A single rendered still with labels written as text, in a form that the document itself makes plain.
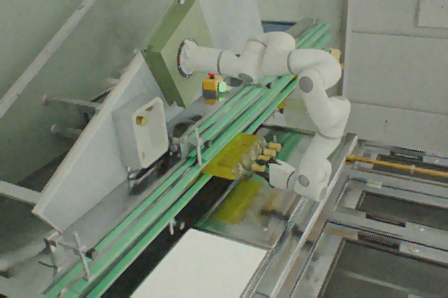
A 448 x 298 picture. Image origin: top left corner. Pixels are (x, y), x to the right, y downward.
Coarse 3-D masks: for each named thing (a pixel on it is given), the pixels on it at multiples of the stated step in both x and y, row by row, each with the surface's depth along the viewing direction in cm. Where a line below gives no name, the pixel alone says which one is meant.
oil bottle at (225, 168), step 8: (216, 160) 183; (224, 160) 182; (208, 168) 182; (216, 168) 180; (224, 168) 178; (232, 168) 177; (240, 168) 178; (224, 176) 181; (232, 176) 179; (240, 176) 179
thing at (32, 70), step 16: (96, 0) 215; (80, 16) 208; (64, 32) 201; (48, 48) 196; (32, 64) 192; (16, 96) 185; (0, 112) 180; (64, 160) 153; (0, 192) 151; (16, 192) 149; (32, 192) 147
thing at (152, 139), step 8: (152, 104) 161; (160, 104) 166; (136, 112) 154; (144, 112) 169; (152, 112) 169; (160, 112) 168; (152, 120) 171; (160, 120) 169; (136, 128) 155; (144, 128) 171; (152, 128) 173; (160, 128) 171; (136, 136) 156; (144, 136) 172; (152, 136) 175; (160, 136) 173; (136, 144) 158; (144, 144) 173; (152, 144) 176; (160, 144) 175; (144, 152) 171; (152, 152) 171; (160, 152) 172; (144, 160) 167; (152, 160) 167
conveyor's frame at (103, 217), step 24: (312, 24) 299; (192, 120) 187; (168, 168) 174; (120, 192) 162; (144, 192) 161; (96, 216) 151; (120, 216) 150; (72, 240) 141; (96, 240) 141; (72, 264) 133; (48, 288) 126
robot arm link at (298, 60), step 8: (288, 56) 148; (296, 56) 146; (304, 56) 146; (312, 56) 146; (320, 56) 146; (328, 56) 146; (288, 64) 148; (296, 64) 147; (304, 64) 147; (312, 64) 147; (320, 64) 143; (328, 64) 144; (336, 64) 145; (296, 72) 149; (320, 72) 139; (328, 72) 141; (336, 72) 144; (328, 80) 141; (336, 80) 145
